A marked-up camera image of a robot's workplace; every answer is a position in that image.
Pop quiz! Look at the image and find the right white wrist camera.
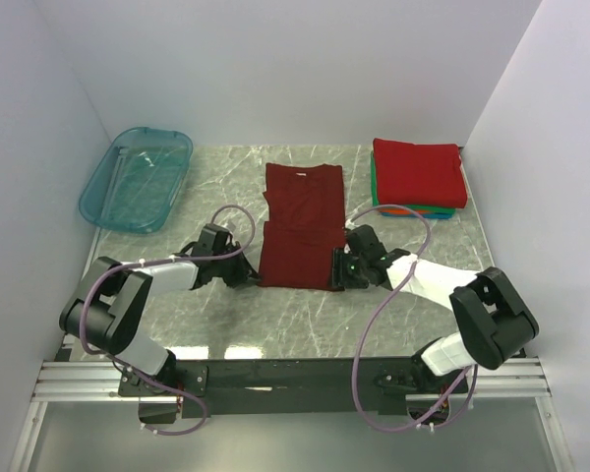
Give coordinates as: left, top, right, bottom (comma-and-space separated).
345, 220, 358, 231

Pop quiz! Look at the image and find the blue transparent plastic bin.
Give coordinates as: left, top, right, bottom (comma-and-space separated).
79, 127, 194, 234

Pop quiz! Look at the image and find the purple cable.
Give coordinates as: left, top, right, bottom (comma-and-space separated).
80, 204, 257, 438
344, 205, 479, 434

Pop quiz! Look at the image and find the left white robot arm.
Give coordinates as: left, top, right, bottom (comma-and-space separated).
59, 223, 260, 395

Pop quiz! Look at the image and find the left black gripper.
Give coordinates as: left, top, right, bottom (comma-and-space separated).
212, 241, 262, 288

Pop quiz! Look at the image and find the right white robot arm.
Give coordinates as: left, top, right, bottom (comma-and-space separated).
330, 225, 540, 392

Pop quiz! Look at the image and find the dark red t-shirt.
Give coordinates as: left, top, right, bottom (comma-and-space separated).
259, 163, 345, 291

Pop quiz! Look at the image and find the folded blue t-shirt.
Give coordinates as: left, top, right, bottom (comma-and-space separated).
380, 211, 454, 220

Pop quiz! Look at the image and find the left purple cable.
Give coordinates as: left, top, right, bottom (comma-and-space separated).
80, 204, 257, 438

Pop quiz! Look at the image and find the aluminium frame rail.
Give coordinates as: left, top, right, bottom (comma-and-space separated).
32, 358, 552, 402

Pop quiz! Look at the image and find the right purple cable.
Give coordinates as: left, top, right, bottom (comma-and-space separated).
344, 205, 479, 434

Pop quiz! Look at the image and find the folded orange t-shirt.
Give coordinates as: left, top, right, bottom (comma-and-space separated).
379, 208, 454, 219

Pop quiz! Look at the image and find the folded red t-shirt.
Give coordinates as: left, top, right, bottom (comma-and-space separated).
373, 138, 468, 208

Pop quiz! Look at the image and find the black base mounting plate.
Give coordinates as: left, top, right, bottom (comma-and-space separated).
114, 357, 469, 426

